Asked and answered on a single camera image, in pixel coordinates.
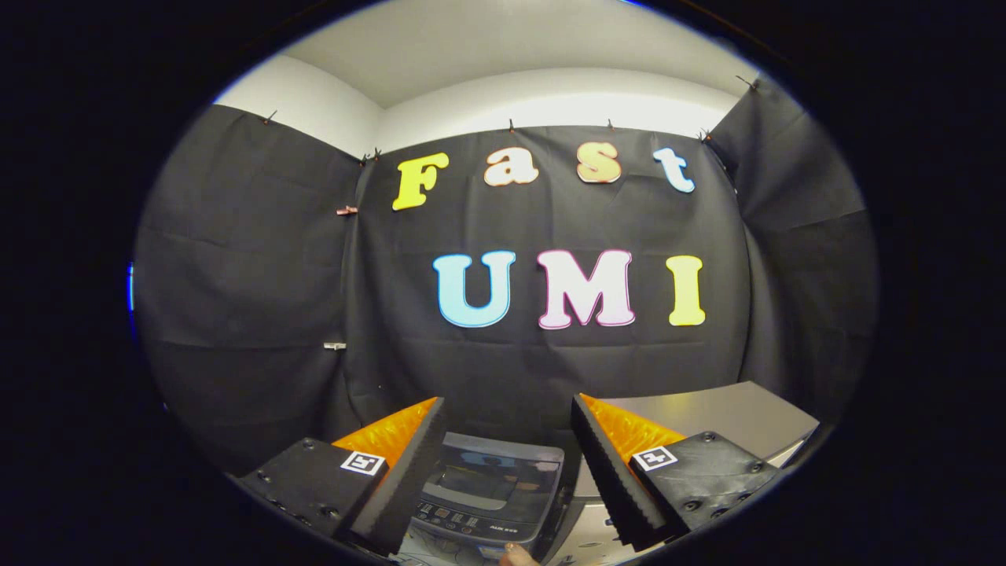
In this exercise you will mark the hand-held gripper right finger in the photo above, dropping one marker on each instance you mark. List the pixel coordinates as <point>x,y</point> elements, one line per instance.
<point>609,475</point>

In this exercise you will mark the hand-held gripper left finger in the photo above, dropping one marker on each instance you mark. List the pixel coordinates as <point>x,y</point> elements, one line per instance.
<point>405,479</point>

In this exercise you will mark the grey mini washing machine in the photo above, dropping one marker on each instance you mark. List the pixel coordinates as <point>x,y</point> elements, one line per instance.
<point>487,487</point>

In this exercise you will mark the black backdrop cloth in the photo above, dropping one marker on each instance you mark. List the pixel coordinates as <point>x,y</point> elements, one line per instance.
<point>511,369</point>

